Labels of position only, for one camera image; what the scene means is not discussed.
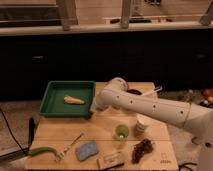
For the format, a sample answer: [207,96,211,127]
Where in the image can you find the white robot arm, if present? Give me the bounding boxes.
[90,77,213,171]

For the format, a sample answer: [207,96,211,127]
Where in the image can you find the dark brown bowl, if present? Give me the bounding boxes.
[127,89,142,95]

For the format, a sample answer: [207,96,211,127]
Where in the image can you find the green cup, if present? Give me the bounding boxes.
[115,124,129,141]

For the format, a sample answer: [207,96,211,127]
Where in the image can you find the white plastic spoon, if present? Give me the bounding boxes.
[141,86,163,98]

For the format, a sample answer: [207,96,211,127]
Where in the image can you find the green plastic tray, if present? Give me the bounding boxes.
[40,81,95,118]

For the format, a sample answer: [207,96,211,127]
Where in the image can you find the blue sponge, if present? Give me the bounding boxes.
[75,141,99,161]

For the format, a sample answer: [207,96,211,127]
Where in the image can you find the white window railing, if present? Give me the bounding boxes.
[0,0,213,36]

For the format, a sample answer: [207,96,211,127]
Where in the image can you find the brown dried food pile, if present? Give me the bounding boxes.
[132,139,153,164]

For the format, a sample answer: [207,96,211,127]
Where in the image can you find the silver fork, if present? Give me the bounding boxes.
[56,133,84,162]

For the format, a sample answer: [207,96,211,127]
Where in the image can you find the spice bottle rack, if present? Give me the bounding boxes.
[181,88,213,109]

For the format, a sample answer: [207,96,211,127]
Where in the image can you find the black cable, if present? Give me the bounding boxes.
[0,108,29,158]

